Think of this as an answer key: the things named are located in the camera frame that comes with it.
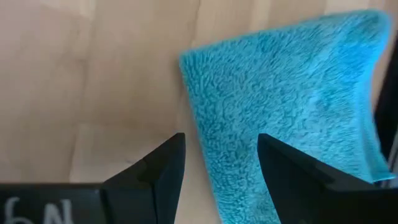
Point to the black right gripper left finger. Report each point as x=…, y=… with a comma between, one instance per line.
x=155, y=193

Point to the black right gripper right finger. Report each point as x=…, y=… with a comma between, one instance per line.
x=298, y=193

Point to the teal fluffy microfiber towel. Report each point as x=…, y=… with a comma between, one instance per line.
x=273, y=93

